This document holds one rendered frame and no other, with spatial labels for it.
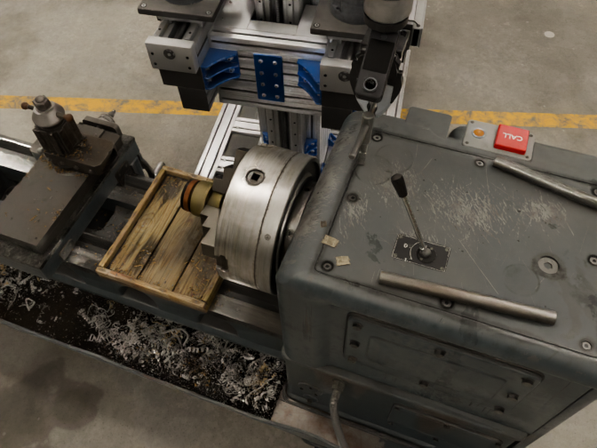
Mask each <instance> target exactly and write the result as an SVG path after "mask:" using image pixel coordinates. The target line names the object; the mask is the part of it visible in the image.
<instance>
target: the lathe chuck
mask: <svg viewBox="0 0 597 448"><path fill-rule="evenodd" d="M261 146H265V147H270V148H262V147H261ZM261 146H260V145H255V146H254V147H252V148H251V149H250V150H249V151H248V152H247V153H246V154H245V156H244V157H243V159H242V160H241V162H240V163H239V164H238V166H237V168H236V170H235V173H234V175H233V177H232V179H231V180H230V183H229V185H228V188H227V192H226V194H225V197H224V200H223V203H222V206H221V209H220V213H219V219H218V224H217V229H216V235H215V244H214V254H215V256H218V257H219V255H222V256H225V257H226V259H227V260H228V269H227V270H226V269H223V268H222V267H221V266H218V265H216V269H217V271H218V273H219V275H220V276H221V277H222V278H223V279H226V280H228V281H232V282H235V283H238V284H242V285H245V286H248V287H250V288H253V289H256V290H259V288H258V287H257V285H256V280H255V261H256V253H257V247H258V242H259V234H260V230H261V227H262V223H263V220H264V217H265V214H266V211H267V207H268V204H269V201H270V198H271V195H272V194H273V191H274V189H275V185H276V183H277V181H278V180H279V178H280V176H281V174H282V172H283V169H284V168H285V166H286V165H287V163H288V162H289V161H290V160H291V159H292V158H293V157H294V156H295V155H296V154H297V153H300V152H297V151H293V150H289V149H287V148H280V147H277V146H273V145H269V144H266V143H261ZM252 171H260V172H262V173H263V174H264V179H263V180H262V181H261V182H260V183H258V184H251V183H249V181H248V180H247V176H248V174H249V173H250V172H252ZM259 291H260V290H259Z"/></svg>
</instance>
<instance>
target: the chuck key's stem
mask: <svg viewBox="0 0 597 448"><path fill-rule="evenodd" d="M373 121H374V114H373V113H372V112H370V111H365V112H363V113H362V122H361V129H362V125H363V124H367V125H368V126H369V129H368V131H367V133H366V135H365V137H364V139H363V141H362V145H361V146H360V151H359V154H358V160H357V163H358V164H361V165H364V164H365V162H366V156H367V147H368V144H369V143H370V139H371V133H372V127H373ZM361 129H360V130H361Z"/></svg>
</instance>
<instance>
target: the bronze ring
mask: <svg viewBox="0 0 597 448"><path fill-rule="evenodd" d="M212 185H213V182H210V181H207V180H193V179H191V180H189V181H188V182H187V183H186V185H185V186H184V188H183V190H182V193H181V197H180V206H181V208H182V209H183V210H185V211H186V212H191V213H192V214H193V215H194V216H197V217H201V216H200V213H201V211H202V210H203V208H204V207H205V205H209V206H212V207H215V208H218V209H221V206H222V203H223V200H224V197H225V194H222V193H219V192H217V191H212Z"/></svg>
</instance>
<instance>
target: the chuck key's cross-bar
mask: <svg viewBox="0 0 597 448"><path fill-rule="evenodd" d="M376 108H377V103H374V102H373V103H372V105H371V108H370V112H372V113H373V114H374V112H375V110H376ZM374 115H375V114H374ZM368 129H369V126H368V125H367V124H363V125H362V129H361V130H360V132H359V134H358V136H357V138H356V140H355V143H354V145H353V147H352V149H351V151H350V153H349V156H348V157H349V159H351V160H354V159H355V157H356V155H357V153H358V150H359V148H360V146H361V145H362V141H363V139H364V137H365V135H366V133H367V131H368Z"/></svg>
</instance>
